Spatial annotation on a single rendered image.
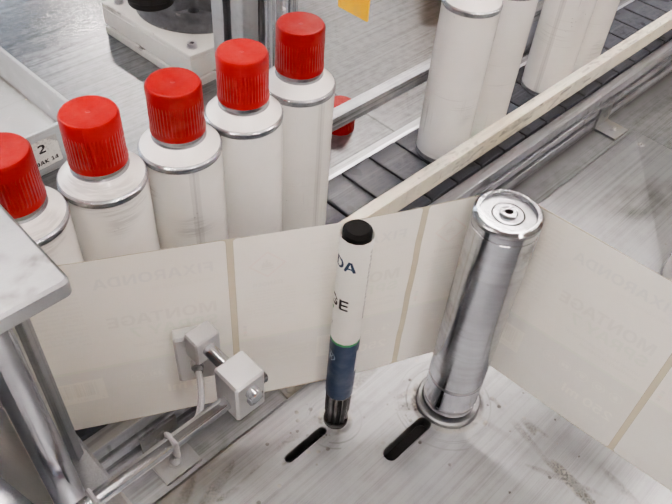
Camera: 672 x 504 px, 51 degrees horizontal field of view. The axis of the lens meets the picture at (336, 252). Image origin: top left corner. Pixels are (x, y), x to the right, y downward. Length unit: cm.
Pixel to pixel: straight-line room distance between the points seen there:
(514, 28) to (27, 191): 45
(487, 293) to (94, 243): 23
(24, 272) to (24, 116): 63
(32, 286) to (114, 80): 69
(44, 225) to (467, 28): 38
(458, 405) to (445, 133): 29
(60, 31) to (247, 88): 60
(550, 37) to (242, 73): 44
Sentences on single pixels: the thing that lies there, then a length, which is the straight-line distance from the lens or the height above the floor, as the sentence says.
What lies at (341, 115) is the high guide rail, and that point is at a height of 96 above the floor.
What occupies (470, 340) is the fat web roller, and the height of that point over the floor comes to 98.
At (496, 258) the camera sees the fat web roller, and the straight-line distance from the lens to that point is 38.
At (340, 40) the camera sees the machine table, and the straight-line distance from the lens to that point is 99.
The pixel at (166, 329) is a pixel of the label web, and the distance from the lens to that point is 40.
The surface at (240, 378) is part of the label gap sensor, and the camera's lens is 37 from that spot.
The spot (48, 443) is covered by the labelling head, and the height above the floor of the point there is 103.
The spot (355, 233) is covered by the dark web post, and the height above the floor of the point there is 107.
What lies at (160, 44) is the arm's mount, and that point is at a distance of 91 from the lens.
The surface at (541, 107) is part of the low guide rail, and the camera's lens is 77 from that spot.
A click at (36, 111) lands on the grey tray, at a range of 87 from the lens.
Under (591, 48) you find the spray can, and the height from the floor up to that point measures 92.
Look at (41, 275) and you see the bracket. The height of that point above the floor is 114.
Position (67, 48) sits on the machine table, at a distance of 99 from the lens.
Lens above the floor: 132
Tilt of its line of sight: 46 degrees down
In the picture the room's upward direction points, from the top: 5 degrees clockwise
